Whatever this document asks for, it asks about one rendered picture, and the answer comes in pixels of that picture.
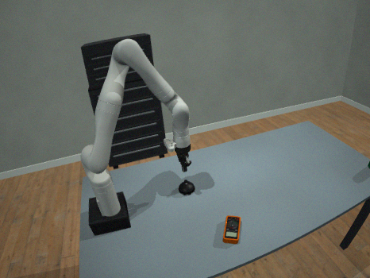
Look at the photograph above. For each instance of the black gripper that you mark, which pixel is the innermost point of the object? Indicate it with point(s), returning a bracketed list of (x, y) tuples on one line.
[(183, 158)]

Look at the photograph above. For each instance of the orange digital multimeter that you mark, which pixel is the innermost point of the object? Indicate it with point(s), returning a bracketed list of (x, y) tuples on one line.
[(232, 229)]

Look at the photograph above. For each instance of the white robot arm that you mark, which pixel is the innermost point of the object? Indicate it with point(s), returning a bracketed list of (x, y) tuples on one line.
[(126, 53)]

